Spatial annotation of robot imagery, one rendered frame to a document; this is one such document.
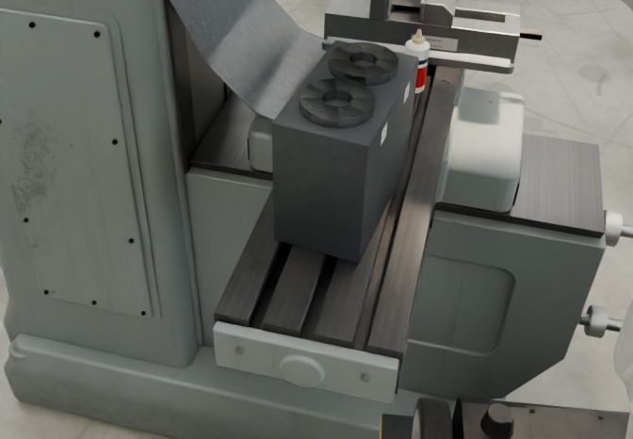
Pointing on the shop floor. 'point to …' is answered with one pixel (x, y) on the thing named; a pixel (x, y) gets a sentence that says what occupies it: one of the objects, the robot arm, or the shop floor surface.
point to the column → (100, 158)
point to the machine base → (190, 396)
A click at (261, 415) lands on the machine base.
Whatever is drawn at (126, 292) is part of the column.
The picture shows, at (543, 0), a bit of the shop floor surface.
